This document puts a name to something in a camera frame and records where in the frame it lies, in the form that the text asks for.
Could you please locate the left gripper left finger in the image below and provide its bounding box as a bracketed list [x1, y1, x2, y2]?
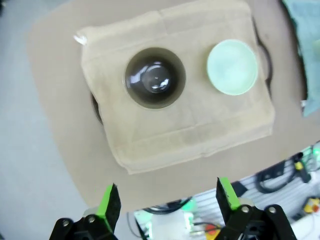
[48, 183, 122, 240]

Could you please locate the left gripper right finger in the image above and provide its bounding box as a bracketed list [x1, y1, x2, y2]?
[214, 177, 298, 240]

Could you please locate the beige cloth mat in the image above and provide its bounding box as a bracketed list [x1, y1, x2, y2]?
[74, 0, 276, 176]

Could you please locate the mint green bowl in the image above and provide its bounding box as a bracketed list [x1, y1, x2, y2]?
[206, 39, 259, 96]

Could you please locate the tall brown cup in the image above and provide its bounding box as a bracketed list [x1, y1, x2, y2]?
[124, 46, 187, 110]

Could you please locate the teal cloth mat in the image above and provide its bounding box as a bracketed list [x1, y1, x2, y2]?
[282, 0, 320, 118]

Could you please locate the yellow emergency stop box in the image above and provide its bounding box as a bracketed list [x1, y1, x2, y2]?
[302, 196, 320, 214]

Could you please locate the black cable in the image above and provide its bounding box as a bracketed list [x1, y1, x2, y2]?
[256, 163, 297, 195]

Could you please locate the dark brown handled tray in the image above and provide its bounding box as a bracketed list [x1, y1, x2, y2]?
[89, 16, 274, 126]

